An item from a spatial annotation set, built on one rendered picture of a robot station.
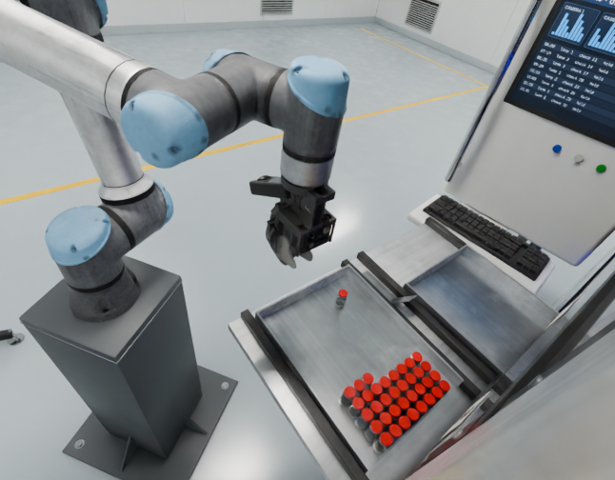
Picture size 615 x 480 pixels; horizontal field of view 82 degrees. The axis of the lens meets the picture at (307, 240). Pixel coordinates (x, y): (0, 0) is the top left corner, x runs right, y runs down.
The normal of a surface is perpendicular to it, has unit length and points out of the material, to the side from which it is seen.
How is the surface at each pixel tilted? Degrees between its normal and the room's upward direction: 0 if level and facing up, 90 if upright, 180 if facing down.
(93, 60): 33
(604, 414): 90
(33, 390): 0
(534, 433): 90
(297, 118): 90
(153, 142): 90
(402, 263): 0
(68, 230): 8
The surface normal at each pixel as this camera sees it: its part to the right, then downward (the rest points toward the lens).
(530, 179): -0.71, 0.42
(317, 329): 0.14, -0.71
